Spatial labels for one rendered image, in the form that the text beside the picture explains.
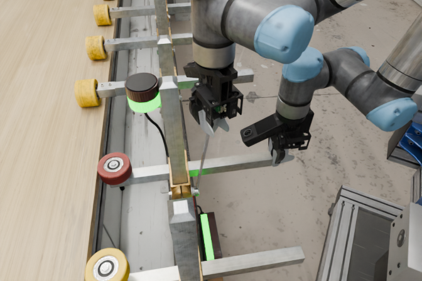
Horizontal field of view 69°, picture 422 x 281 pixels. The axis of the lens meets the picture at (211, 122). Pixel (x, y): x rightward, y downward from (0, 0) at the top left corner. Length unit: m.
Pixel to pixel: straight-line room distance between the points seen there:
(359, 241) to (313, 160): 0.64
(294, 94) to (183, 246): 0.38
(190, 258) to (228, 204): 1.25
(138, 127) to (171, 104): 0.71
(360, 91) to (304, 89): 0.11
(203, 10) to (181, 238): 0.33
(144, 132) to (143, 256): 0.50
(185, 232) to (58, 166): 0.49
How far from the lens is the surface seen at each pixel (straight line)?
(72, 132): 0.93
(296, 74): 0.65
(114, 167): 0.80
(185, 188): 0.78
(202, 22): 0.50
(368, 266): 1.54
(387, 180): 2.11
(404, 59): 0.63
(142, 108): 0.57
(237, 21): 0.45
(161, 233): 1.01
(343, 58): 0.72
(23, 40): 1.43
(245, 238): 1.68
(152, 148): 1.20
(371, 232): 1.61
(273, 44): 0.42
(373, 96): 0.65
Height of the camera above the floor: 1.52
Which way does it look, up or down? 45 degrees down
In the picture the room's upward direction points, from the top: straight up
